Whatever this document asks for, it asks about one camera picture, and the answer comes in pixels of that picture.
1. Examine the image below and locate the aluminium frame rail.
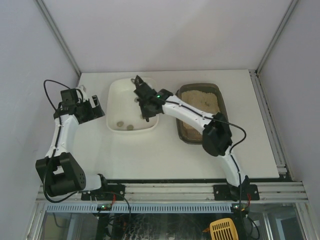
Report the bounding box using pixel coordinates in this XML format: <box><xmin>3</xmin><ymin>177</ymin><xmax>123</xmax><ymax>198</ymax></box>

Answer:
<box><xmin>36</xmin><ymin>181</ymin><xmax>309</xmax><ymax>202</ymax></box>

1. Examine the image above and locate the black litter scoop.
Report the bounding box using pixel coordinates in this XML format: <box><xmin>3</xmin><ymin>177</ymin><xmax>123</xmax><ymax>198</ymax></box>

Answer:
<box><xmin>131</xmin><ymin>75</ymin><xmax>151</xmax><ymax>123</ymax></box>

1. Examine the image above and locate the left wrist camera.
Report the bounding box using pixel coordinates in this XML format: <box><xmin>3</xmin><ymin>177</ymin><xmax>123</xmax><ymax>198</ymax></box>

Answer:
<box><xmin>75</xmin><ymin>85</ymin><xmax>86</xmax><ymax>98</ymax></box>

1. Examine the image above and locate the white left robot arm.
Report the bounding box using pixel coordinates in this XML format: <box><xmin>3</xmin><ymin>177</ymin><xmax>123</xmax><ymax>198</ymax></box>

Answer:
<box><xmin>35</xmin><ymin>85</ymin><xmax>108</xmax><ymax>204</ymax></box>

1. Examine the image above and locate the grey slotted cable duct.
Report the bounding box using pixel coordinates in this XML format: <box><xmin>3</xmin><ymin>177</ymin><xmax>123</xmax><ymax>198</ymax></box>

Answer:
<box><xmin>45</xmin><ymin>203</ymin><xmax>232</xmax><ymax>214</ymax></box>

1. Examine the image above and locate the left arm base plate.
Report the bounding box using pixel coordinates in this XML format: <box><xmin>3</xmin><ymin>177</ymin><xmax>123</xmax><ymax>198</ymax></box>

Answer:
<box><xmin>81</xmin><ymin>184</ymin><xmax>126</xmax><ymax>201</ymax></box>

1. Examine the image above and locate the brown litter box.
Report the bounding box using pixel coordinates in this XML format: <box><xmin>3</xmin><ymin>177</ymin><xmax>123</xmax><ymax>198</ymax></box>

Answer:
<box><xmin>175</xmin><ymin>83</ymin><xmax>228</xmax><ymax>145</ymax></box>

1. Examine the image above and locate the white plastic tub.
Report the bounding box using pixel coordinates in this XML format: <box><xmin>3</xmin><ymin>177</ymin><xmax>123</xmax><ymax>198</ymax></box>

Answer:
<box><xmin>105</xmin><ymin>77</ymin><xmax>159</xmax><ymax>134</ymax></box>

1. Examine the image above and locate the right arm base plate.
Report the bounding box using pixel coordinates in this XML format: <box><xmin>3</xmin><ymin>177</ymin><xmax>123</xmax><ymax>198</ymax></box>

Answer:
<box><xmin>213</xmin><ymin>184</ymin><xmax>260</xmax><ymax>202</ymax></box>

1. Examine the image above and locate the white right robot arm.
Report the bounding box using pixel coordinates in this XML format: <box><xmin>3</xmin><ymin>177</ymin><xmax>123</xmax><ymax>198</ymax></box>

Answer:
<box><xmin>134</xmin><ymin>80</ymin><xmax>250</xmax><ymax>201</ymax></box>

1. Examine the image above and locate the grey-green litter clump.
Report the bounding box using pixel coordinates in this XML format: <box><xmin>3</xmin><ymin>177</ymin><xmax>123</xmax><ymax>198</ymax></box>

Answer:
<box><xmin>117</xmin><ymin>121</ymin><xmax>124</xmax><ymax>127</ymax></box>
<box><xmin>127</xmin><ymin>125</ymin><xmax>134</xmax><ymax>131</ymax></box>

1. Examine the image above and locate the yellow slotted scoop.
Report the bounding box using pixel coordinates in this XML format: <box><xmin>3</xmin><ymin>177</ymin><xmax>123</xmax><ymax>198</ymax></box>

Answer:
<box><xmin>209</xmin><ymin>218</ymin><xmax>239</xmax><ymax>240</ymax></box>

